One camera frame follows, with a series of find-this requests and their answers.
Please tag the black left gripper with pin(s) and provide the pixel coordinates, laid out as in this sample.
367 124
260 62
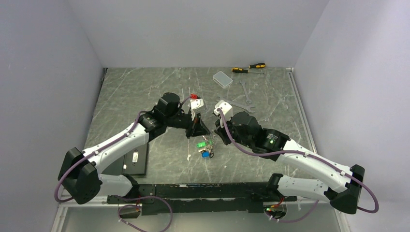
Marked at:
199 129

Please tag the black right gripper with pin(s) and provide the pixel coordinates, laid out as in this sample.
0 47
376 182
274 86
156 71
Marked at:
221 131

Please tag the metal key organizer plate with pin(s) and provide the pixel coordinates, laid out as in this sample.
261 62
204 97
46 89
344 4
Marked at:
211 149

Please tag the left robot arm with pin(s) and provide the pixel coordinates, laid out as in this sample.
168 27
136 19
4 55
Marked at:
81 173

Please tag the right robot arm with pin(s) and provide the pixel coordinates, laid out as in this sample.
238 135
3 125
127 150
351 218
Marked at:
334 183

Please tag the green key tag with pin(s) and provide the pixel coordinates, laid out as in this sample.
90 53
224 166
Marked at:
207 145

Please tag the blue key tag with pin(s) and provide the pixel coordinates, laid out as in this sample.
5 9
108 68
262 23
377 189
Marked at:
205 154

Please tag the large silver wrench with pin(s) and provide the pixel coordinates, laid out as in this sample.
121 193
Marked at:
248 108

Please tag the small silver wrench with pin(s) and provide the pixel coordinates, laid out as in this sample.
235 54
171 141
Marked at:
243 84

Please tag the clear plastic box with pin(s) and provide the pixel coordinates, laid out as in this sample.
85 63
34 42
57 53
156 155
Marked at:
222 79

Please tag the yellow black screwdriver front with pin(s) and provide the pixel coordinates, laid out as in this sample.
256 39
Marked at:
241 70

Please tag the yellow black screwdriver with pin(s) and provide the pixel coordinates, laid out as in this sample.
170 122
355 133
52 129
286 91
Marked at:
241 70
256 66

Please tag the black flat box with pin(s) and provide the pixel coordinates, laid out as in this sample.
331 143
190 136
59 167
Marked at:
132 163

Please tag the yellow black screwdriver rear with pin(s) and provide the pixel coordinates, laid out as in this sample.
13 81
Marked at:
256 66

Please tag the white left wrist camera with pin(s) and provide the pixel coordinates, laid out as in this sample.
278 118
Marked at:
197 106

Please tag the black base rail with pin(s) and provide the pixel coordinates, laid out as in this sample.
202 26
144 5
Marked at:
155 199

